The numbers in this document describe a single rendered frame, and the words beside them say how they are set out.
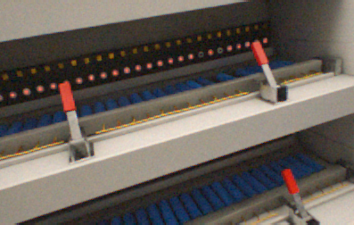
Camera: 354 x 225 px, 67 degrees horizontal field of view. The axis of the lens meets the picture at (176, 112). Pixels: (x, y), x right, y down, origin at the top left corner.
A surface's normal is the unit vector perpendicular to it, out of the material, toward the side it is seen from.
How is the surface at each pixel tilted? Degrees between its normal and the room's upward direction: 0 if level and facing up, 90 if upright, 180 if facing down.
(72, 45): 90
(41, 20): 109
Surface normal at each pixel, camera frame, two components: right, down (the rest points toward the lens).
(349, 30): -0.94, 0.25
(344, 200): -0.15, -0.92
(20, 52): 0.25, -0.02
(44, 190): 0.33, 0.29
